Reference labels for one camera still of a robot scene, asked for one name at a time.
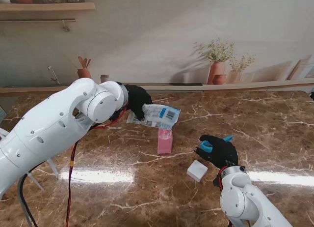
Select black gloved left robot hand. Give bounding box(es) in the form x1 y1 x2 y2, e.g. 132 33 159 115
124 84 154 121

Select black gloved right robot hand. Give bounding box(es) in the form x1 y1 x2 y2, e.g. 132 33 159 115
193 135 239 169

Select blue plastic bag clip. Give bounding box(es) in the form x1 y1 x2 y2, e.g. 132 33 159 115
200 135 234 153

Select blue white seasoning bag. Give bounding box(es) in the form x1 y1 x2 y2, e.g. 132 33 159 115
126 103 182 130

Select white square bottle cap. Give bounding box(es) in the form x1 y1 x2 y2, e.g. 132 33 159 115
186 159 209 183

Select pink seasoning bottle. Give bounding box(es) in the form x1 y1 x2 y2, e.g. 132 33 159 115
157 127 173 155

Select terracotta utensil pot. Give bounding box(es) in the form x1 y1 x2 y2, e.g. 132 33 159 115
77 56 92 79

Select small round terracotta pot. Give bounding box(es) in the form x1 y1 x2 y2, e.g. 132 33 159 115
212 74 228 85

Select pale vase with flowers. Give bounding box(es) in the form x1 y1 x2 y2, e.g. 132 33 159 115
228 55 256 84

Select terracotta vase with flowers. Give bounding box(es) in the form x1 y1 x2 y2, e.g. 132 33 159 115
196 39 235 85

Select metal faucet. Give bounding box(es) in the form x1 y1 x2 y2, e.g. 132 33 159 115
48 66 61 85

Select red black right arm cables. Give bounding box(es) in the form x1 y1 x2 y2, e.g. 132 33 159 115
212 168 224 188

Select red black arm cables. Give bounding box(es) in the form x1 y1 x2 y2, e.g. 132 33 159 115
212 168 224 188
18 106 128 227

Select red black left arm cables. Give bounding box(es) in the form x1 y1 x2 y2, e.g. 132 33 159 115
18 106 128 227

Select wooden wall shelf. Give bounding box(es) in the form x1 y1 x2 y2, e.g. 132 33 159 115
0 2 96 14

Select metal hanging rail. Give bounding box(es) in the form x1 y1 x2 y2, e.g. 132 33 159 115
0 18 76 32

